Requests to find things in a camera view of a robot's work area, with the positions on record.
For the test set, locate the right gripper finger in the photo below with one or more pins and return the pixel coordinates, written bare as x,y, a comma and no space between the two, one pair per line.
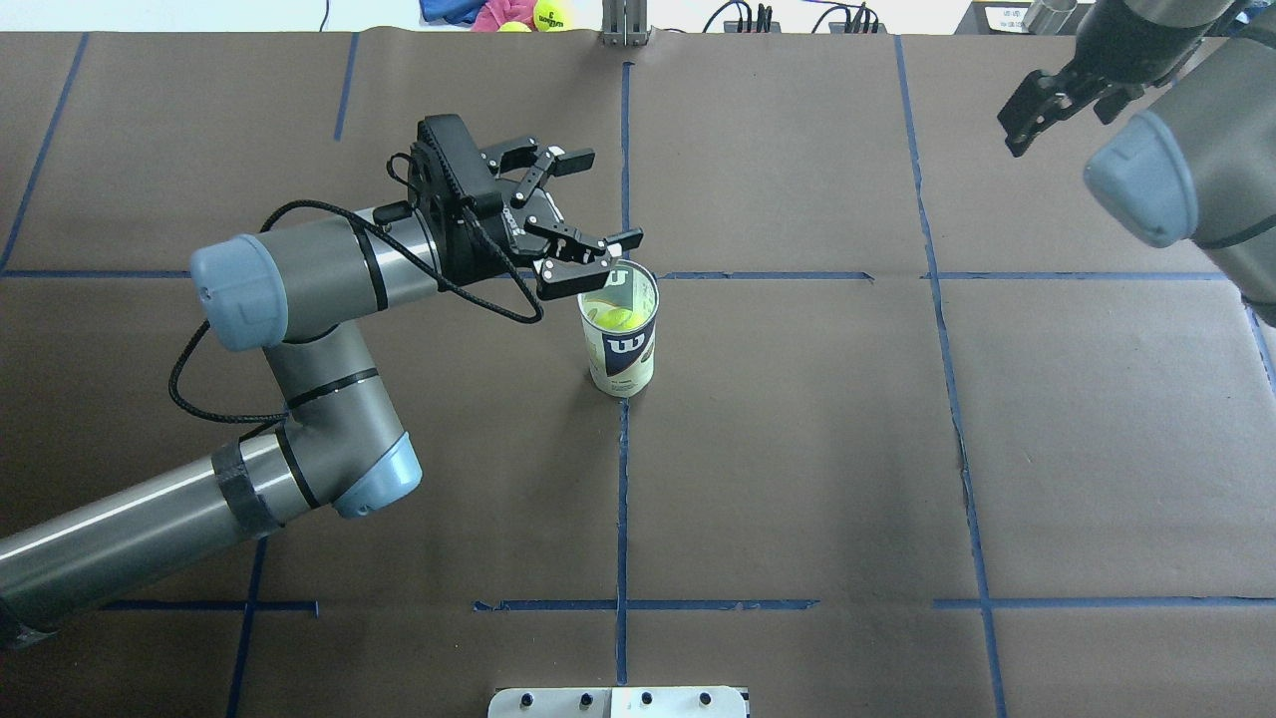
1041,100
1116,99

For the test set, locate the aluminium frame post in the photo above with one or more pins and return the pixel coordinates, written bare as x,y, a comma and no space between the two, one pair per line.
624,23

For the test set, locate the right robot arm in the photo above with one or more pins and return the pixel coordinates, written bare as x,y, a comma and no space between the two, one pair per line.
1198,164

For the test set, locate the blue cloth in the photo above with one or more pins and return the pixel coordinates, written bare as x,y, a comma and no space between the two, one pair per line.
450,12

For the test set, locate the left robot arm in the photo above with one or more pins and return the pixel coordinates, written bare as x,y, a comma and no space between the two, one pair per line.
278,348

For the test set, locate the pink cloth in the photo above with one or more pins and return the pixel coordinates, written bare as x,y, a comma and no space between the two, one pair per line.
497,12

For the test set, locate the tennis ball table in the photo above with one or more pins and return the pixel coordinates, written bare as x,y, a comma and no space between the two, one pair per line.
618,319

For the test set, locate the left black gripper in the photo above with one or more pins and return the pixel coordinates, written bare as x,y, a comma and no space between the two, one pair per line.
485,249

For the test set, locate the white camera mast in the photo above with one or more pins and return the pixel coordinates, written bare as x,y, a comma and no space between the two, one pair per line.
621,701

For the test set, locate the clear tennis ball can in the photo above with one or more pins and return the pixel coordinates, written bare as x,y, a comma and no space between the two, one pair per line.
620,334

